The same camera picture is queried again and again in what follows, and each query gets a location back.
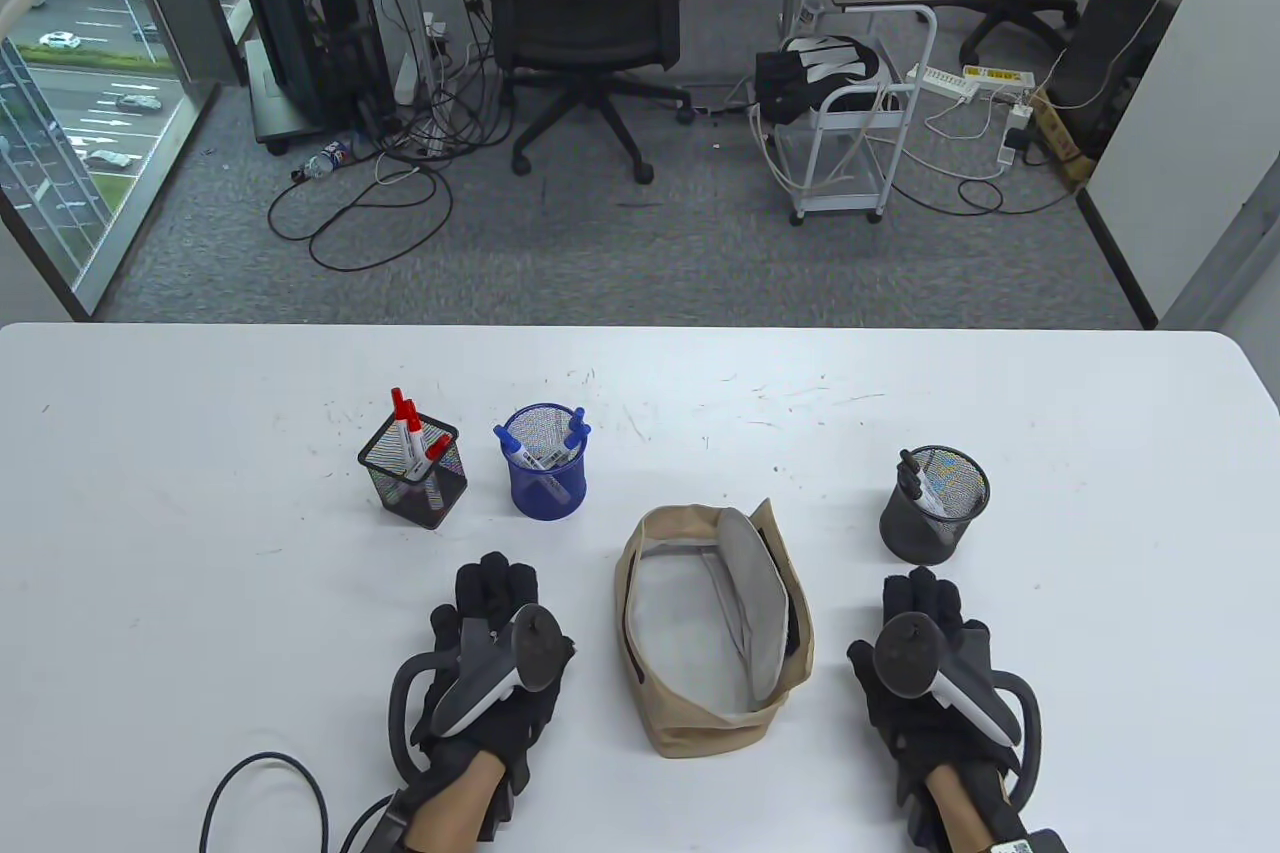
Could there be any large black bag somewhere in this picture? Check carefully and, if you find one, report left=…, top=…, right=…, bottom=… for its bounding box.
left=1045, top=0, right=1176, bottom=159

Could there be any black and white bag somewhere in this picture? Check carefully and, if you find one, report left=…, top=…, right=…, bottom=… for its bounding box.
left=753, top=34, right=883, bottom=127

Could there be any tangle of black cables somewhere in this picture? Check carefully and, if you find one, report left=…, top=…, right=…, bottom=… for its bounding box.
left=375, top=0, right=516, bottom=162

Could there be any yellow cardboard box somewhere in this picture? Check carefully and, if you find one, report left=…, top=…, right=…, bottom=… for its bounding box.
left=1030, top=88, right=1093, bottom=191

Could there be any black computer tower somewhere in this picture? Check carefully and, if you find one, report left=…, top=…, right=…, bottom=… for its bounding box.
left=232, top=0, right=396, bottom=134

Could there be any blue round mesh pen holder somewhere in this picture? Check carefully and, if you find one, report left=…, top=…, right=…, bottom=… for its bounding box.
left=501, top=405, right=590, bottom=523

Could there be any blue marker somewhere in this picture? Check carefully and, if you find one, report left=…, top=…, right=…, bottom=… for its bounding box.
left=493, top=423, right=576, bottom=506
left=540, top=407, right=592, bottom=469

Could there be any black square mesh pen holder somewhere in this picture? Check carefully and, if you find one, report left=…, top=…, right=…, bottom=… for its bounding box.
left=357, top=408, right=469, bottom=532

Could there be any white power strip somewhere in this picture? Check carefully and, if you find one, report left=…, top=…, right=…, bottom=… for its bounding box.
left=907, top=65, right=983, bottom=102

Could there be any black marker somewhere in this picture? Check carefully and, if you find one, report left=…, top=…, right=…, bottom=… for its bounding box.
left=897, top=449, right=946, bottom=519

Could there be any black left wrist tracker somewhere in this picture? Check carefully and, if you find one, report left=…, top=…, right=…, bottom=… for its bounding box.
left=340, top=788, right=431, bottom=853

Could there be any grey white hand controller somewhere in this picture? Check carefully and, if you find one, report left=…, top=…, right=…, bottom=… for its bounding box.
left=873, top=615, right=1042, bottom=809
left=388, top=604, right=566, bottom=784

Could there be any white rolling cart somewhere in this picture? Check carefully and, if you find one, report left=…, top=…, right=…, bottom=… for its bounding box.
left=788, top=1, right=939, bottom=227

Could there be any beige velcro pouch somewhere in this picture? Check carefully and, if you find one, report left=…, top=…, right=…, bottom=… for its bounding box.
left=614, top=498, right=816, bottom=759

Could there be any person's right forearm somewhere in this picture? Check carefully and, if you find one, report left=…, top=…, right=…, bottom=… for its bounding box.
left=925, top=765, right=1031, bottom=853

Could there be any looped black cable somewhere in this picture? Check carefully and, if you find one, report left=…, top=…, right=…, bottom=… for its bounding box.
left=267, top=155, right=453, bottom=272

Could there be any person's right hand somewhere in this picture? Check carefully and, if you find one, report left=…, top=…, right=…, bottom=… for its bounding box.
left=848, top=567, right=1021, bottom=849

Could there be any black round mesh pen holder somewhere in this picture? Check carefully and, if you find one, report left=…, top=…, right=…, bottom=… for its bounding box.
left=879, top=446, right=990, bottom=567

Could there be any person's left hand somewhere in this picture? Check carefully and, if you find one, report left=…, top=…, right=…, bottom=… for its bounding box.
left=410, top=552, right=578, bottom=842

